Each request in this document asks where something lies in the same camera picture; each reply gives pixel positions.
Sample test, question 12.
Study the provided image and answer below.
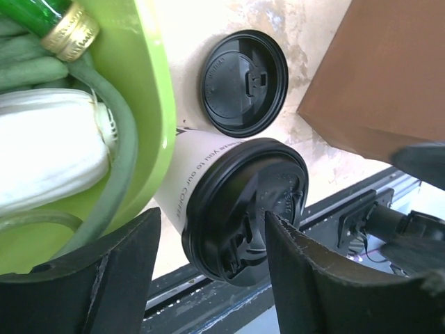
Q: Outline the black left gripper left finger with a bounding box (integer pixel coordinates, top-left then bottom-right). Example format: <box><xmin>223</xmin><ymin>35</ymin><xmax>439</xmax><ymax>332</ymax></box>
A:
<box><xmin>1</xmin><ymin>207</ymin><xmax>161</xmax><ymax>333</ymax></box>

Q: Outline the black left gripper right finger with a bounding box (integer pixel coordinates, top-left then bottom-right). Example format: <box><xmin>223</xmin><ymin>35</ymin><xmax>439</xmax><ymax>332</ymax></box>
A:
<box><xmin>265</xmin><ymin>212</ymin><xmax>444</xmax><ymax>333</ymax></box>

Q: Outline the black coffee lid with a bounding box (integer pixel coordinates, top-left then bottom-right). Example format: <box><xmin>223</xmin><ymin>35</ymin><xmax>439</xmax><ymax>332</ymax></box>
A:
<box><xmin>181</xmin><ymin>138</ymin><xmax>309</xmax><ymax>287</ymax></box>
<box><xmin>199</xmin><ymin>30</ymin><xmax>289</xmax><ymax>138</ymax></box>

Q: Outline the white paper cup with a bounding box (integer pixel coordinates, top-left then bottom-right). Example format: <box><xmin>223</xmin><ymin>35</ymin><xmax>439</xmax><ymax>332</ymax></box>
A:
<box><xmin>154</xmin><ymin>127</ymin><xmax>244</xmax><ymax>235</ymax></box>

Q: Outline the brown paper bag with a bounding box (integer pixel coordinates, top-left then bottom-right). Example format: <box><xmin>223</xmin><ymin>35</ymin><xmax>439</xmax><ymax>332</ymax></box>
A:
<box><xmin>298</xmin><ymin>1</ymin><xmax>444</xmax><ymax>162</ymax></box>

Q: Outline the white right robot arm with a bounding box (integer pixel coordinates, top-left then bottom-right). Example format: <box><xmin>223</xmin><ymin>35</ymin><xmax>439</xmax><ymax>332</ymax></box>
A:
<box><xmin>337</xmin><ymin>142</ymin><xmax>444</xmax><ymax>276</ymax></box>

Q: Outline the black coffee lid on table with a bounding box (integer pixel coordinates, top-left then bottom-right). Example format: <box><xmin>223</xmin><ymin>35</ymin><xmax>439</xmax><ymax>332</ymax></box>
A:
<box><xmin>199</xmin><ymin>30</ymin><xmax>289</xmax><ymax>138</ymax></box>

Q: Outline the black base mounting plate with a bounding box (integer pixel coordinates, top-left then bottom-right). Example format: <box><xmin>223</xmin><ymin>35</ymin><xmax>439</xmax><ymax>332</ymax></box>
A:
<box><xmin>144</xmin><ymin>168</ymin><xmax>421</xmax><ymax>326</ymax></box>

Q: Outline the white toy radish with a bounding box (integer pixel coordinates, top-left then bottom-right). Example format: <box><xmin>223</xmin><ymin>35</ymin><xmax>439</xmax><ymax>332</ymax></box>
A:
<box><xmin>1</xmin><ymin>88</ymin><xmax>118</xmax><ymax>215</ymax></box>

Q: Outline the green plastic tray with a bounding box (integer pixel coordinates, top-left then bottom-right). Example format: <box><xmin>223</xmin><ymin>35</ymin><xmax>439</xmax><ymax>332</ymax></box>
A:
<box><xmin>1</xmin><ymin>0</ymin><xmax>176</xmax><ymax>275</ymax></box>

